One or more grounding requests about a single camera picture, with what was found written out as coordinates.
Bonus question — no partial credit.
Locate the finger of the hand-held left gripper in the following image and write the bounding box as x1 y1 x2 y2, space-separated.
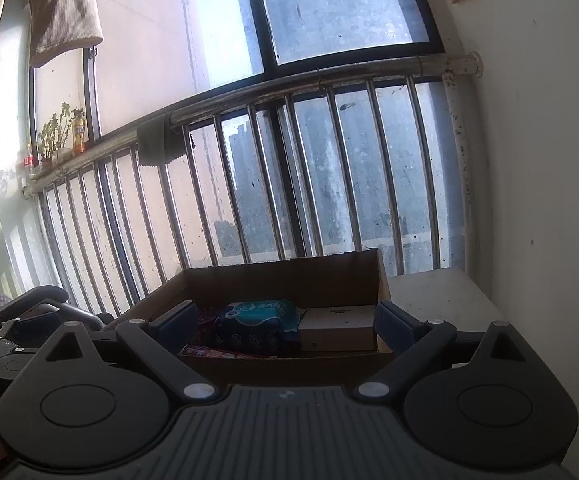
0 310 62 347

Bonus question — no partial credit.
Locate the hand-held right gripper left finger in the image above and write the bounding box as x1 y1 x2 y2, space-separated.
29 301 220 403

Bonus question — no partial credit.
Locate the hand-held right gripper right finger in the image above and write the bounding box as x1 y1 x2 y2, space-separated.
353 301 545 403

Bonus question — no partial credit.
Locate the red toothpaste tube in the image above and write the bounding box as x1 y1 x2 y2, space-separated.
178 342 277 361

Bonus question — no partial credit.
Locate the white rectangular box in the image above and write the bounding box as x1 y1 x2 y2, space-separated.
298 304 377 352

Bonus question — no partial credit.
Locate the blue wet wipes pack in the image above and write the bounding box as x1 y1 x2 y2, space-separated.
213 300 306 358

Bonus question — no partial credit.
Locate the brown cardboard box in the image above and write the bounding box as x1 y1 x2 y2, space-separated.
112 247 397 388

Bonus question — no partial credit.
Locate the white vertical pipe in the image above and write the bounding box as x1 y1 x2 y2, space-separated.
439 52 483 273

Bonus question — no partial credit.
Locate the grey cloth on railing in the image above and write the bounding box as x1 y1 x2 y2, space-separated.
136 115 195 167

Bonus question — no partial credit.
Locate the green potted plant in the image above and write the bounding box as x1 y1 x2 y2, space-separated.
36 102 72 168

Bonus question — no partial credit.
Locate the orange drink bottle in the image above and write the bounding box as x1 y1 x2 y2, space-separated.
72 110 87 156

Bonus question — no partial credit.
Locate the metal window railing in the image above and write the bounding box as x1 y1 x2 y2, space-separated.
22 52 483 318

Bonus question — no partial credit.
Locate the dark window frame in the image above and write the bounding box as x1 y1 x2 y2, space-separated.
29 0 445 181

